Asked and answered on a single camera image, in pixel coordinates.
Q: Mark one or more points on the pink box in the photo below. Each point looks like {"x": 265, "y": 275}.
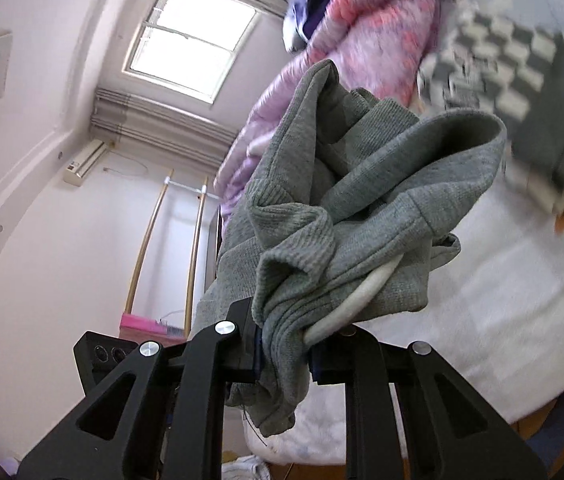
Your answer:
{"x": 141, "y": 322}

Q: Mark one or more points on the bed with pale floral sheet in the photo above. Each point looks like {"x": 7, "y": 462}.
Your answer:
{"x": 487, "y": 310}

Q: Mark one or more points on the white striped folded clothes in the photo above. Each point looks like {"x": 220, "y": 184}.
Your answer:
{"x": 242, "y": 470}

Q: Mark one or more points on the checkered grey white folded cloth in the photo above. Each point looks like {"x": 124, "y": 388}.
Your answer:
{"x": 522, "y": 75}

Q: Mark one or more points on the wooden double ballet barre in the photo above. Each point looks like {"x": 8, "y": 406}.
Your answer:
{"x": 146, "y": 245}

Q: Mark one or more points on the grey zip hoodie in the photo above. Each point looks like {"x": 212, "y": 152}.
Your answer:
{"x": 362, "y": 185}

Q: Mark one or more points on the window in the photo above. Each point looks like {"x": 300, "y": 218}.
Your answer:
{"x": 186, "y": 40}

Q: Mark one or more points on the purple bag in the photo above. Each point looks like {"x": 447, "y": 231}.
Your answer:
{"x": 316, "y": 2}

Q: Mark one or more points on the purple floral quilt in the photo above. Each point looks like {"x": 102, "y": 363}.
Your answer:
{"x": 372, "y": 20}

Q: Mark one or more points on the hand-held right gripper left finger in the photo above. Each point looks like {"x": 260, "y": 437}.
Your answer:
{"x": 242, "y": 340}

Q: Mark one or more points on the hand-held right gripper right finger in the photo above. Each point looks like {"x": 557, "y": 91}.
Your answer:
{"x": 332, "y": 360}

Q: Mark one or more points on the white air conditioner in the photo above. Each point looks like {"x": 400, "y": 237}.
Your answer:
{"x": 84, "y": 162}

